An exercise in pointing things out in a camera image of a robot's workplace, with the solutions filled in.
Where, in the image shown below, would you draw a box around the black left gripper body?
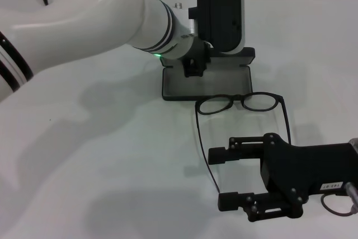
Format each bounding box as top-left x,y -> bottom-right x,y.
180,39 -> 212,65

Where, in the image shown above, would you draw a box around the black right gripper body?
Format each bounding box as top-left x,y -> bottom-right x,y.
261,132 -> 358,219

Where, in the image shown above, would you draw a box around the black glasses case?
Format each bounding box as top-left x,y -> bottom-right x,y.
161,46 -> 257,102

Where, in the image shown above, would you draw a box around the black glasses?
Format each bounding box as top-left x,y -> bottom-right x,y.
195,92 -> 292,194

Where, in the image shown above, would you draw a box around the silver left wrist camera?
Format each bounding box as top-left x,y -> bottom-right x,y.
189,0 -> 247,55

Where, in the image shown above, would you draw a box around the grey right gripper cable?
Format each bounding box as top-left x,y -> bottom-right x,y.
320,182 -> 358,212

